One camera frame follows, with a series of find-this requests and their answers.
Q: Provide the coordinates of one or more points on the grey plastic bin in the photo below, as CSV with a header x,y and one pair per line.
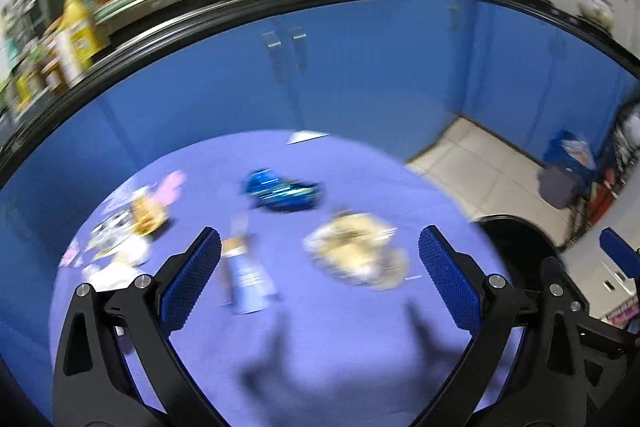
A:
x,y
557,187

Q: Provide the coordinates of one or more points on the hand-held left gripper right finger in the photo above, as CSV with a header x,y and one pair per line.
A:
x,y
450,279

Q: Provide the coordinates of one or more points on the clear foil wrapper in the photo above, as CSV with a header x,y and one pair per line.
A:
x,y
107,232

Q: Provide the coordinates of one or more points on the blue plastic bin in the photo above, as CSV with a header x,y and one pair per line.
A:
x,y
562,149

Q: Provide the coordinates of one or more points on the beige plastic wrapper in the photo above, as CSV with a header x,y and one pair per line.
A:
x,y
350,249

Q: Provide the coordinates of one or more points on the blue snack wrapper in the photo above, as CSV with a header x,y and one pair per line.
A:
x,y
282,192

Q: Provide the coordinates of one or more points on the white lidded pot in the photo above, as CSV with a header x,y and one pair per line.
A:
x,y
596,9

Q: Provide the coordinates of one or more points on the black trash bin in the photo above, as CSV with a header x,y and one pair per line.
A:
x,y
520,242

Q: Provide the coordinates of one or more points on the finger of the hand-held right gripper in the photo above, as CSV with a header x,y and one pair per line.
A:
x,y
620,254

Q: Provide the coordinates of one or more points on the light blue paper packet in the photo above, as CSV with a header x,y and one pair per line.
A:
x,y
247,274

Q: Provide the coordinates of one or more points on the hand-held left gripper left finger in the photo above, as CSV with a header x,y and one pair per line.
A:
x,y
192,274

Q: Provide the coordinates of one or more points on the yellow label jar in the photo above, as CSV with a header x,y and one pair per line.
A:
x,y
27,89

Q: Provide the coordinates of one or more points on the yellow dish soap bottle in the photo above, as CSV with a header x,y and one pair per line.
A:
x,y
80,32

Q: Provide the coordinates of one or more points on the yellow snack wrapper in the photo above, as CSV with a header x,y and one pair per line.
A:
x,y
145,217

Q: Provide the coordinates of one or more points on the blue kitchen cabinet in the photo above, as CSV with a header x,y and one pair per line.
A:
x,y
380,72

